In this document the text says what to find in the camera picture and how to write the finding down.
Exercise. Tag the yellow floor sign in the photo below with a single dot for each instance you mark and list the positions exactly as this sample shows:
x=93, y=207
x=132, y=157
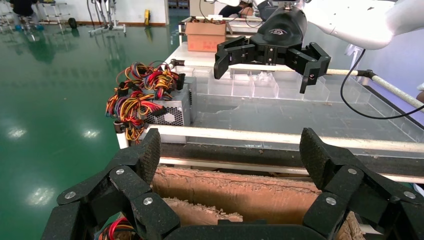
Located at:
x=146, y=16

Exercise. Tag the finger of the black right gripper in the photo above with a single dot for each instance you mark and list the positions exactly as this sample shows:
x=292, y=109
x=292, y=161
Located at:
x=232, y=49
x=311, y=63

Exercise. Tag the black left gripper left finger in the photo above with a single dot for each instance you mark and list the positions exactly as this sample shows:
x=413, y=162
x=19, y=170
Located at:
x=99, y=212

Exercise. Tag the clear plastic divider tray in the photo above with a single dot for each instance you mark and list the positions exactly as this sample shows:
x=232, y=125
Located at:
x=245, y=88

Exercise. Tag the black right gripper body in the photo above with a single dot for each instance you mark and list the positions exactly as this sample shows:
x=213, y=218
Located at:
x=281, y=33

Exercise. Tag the seated person in black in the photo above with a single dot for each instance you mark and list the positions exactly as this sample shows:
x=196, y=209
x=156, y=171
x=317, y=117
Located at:
x=232, y=11

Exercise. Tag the small closed cardboard box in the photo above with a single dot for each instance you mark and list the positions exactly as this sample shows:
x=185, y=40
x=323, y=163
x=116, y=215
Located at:
x=205, y=36

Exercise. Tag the white metal floor stand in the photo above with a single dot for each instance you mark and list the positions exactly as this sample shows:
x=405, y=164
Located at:
x=107, y=30

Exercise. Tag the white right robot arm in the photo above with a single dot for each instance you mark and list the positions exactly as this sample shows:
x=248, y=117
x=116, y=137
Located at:
x=351, y=20

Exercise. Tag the torn brown cardboard box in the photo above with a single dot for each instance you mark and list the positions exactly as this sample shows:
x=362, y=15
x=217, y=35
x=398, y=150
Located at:
x=248, y=195

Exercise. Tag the black wheel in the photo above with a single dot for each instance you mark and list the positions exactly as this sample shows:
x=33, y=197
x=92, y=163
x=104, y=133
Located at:
x=72, y=23

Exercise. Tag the white pipe table frame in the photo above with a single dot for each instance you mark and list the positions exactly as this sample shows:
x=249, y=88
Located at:
x=265, y=135

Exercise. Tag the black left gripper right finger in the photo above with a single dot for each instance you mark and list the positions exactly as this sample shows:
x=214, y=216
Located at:
x=364, y=205

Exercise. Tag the person in dark shirt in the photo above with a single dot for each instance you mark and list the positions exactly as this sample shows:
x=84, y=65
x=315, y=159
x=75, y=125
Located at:
x=23, y=6

